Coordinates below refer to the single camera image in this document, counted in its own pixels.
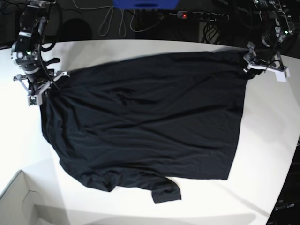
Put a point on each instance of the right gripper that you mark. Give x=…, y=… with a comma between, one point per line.
x=36, y=79

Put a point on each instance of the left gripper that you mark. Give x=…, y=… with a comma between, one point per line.
x=264, y=58

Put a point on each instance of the black t-shirt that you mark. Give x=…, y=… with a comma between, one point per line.
x=139, y=123

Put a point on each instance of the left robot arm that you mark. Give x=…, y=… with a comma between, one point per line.
x=276, y=27

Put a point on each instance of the blue box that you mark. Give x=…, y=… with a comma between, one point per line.
x=146, y=4

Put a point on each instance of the white cardboard box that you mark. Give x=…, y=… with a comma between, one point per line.
x=21, y=206

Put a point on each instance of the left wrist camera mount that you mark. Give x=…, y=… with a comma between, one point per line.
x=281, y=71

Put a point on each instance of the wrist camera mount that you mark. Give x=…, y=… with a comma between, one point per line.
x=36, y=91
x=281, y=71

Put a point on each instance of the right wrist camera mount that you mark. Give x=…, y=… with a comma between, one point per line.
x=36, y=91

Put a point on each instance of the white power strip red switch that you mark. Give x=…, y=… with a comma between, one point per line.
x=203, y=16

